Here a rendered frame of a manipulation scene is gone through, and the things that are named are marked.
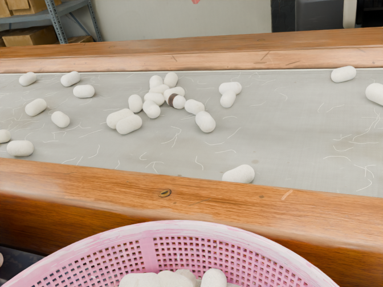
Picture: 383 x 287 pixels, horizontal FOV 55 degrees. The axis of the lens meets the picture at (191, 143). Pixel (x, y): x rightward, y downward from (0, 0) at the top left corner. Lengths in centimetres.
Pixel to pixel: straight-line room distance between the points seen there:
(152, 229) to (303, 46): 41
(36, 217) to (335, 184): 29
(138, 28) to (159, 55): 227
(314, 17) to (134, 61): 79
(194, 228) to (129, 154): 18
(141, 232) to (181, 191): 5
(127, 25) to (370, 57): 251
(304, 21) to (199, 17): 145
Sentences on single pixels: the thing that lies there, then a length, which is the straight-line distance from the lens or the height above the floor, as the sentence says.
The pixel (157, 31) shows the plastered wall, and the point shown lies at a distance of 287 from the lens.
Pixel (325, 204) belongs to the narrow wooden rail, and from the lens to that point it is 29.
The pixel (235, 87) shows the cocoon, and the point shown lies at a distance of 51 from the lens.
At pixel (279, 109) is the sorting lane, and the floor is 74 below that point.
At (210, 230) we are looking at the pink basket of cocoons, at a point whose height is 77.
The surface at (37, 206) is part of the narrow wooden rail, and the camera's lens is 38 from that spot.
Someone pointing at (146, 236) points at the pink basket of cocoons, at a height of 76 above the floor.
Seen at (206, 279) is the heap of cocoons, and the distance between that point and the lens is 28.
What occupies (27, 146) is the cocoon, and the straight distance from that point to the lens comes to 49.
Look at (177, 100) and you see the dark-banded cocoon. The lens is 49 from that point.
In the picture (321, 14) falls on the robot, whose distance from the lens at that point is 133.
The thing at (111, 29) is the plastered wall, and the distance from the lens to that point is 306.
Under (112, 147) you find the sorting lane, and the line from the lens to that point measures 45.
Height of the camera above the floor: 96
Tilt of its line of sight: 32 degrees down
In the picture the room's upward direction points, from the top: 11 degrees counter-clockwise
